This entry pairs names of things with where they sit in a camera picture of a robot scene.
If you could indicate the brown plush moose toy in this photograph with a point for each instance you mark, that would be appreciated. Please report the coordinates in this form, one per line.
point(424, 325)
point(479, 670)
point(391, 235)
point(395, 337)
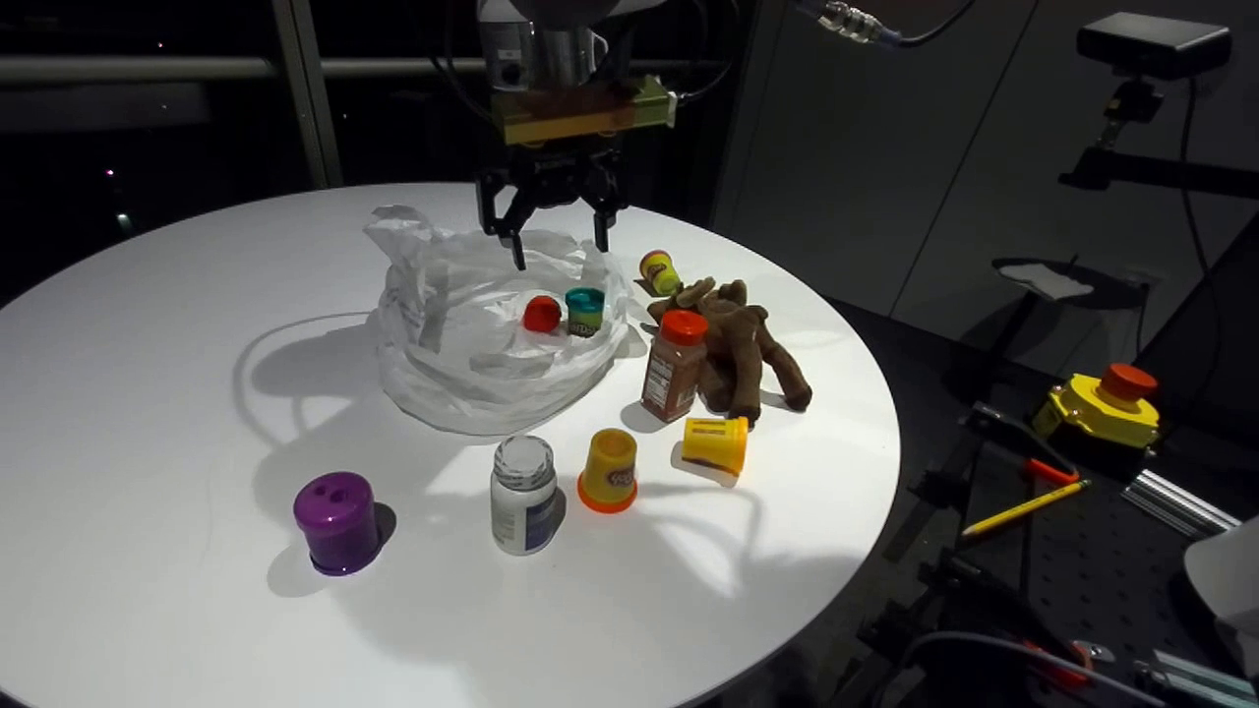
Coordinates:
point(748, 348)

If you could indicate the aluminium rail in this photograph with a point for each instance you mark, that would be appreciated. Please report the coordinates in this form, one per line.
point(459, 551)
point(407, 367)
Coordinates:
point(1182, 496)

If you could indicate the small tub purple lid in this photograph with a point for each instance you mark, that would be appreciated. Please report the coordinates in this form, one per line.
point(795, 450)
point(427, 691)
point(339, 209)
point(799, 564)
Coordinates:
point(337, 526)

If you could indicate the small tub yellow-green lid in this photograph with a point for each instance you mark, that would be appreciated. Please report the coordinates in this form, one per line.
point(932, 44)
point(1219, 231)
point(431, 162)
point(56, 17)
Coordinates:
point(657, 274)

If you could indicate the yellow emergency stop button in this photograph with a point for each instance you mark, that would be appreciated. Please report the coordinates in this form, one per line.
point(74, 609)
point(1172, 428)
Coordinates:
point(1095, 413)

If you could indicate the yellow pencil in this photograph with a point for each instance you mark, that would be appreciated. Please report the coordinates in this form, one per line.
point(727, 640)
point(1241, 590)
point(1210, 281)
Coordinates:
point(1026, 510)

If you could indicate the small tub red lid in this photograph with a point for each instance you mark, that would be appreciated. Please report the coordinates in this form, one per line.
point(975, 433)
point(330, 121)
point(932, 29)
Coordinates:
point(542, 316)

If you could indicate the brown spice bottle red cap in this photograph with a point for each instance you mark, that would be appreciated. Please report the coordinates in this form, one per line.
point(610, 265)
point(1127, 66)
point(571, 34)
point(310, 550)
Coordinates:
point(675, 375)

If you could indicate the grey window post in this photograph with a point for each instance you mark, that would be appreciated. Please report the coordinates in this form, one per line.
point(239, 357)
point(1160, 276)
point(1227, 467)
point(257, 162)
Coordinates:
point(310, 92)

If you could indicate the small tub teal lid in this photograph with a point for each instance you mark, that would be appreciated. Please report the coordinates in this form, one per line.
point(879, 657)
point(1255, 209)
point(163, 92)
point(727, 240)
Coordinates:
point(583, 312)

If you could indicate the grey flat plate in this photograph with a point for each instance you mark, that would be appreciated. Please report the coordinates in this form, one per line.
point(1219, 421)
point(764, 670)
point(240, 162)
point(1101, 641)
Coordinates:
point(1050, 281)

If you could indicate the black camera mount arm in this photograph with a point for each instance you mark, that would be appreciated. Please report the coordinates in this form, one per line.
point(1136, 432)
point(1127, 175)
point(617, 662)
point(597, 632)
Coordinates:
point(1155, 175)

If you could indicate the white pill bottle blue label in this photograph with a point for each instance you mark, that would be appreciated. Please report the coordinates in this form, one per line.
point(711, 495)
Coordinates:
point(526, 506)

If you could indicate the yellow block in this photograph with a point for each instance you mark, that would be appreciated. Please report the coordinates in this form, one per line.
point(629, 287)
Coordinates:
point(716, 445)

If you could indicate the grey window railing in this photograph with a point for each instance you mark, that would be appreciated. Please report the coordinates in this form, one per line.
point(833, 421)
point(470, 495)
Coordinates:
point(159, 74)

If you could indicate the grey panel corner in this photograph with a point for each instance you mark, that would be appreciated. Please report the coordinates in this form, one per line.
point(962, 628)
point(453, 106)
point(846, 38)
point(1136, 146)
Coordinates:
point(1232, 590)

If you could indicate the yellow tub with orange lid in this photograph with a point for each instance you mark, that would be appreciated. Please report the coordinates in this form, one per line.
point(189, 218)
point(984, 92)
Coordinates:
point(610, 474)

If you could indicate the white plastic bag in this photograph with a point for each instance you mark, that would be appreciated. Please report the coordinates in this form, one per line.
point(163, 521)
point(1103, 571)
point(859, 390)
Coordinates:
point(445, 375)

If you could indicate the gold wrist camera block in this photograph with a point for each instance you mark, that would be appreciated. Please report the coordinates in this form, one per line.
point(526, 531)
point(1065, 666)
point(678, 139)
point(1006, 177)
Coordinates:
point(591, 113)

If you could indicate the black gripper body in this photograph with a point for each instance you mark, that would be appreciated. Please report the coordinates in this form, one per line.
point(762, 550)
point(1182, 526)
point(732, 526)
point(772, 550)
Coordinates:
point(551, 177)

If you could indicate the black camera on stand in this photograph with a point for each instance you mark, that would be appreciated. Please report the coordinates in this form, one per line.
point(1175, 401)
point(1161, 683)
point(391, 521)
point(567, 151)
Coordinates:
point(1151, 44)

